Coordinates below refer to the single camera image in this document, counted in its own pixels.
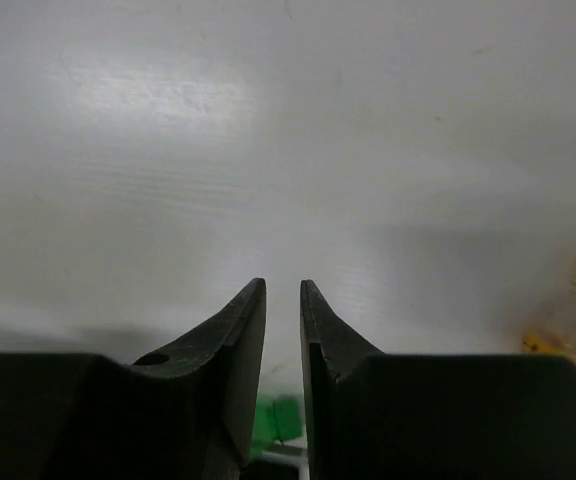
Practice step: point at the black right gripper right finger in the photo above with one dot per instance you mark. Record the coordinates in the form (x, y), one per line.
(373, 415)

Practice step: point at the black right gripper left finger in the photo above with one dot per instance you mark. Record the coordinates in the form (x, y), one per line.
(183, 411)

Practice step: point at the green bottle near right base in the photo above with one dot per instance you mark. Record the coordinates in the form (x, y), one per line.
(276, 420)

